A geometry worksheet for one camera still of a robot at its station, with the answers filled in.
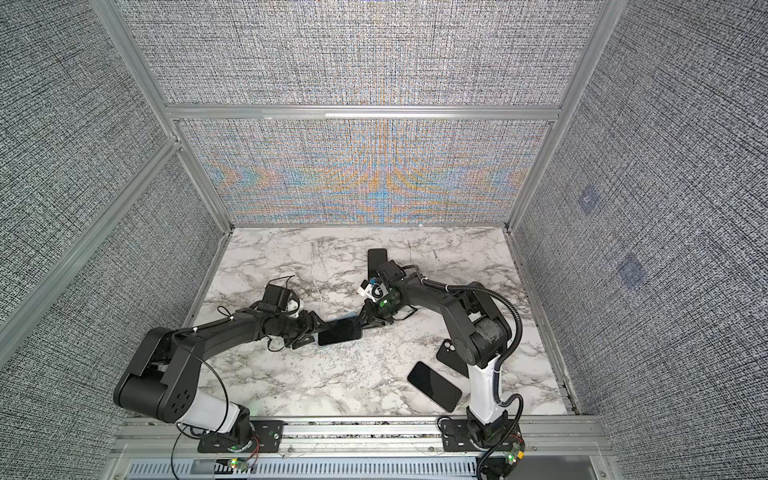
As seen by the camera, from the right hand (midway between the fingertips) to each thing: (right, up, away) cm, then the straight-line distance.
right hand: (358, 326), depth 88 cm
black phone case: (+5, +20, +21) cm, 30 cm away
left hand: (-11, -2, +1) cm, 11 cm away
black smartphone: (-7, -3, +6) cm, 9 cm away
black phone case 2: (+27, -8, 0) cm, 28 cm away
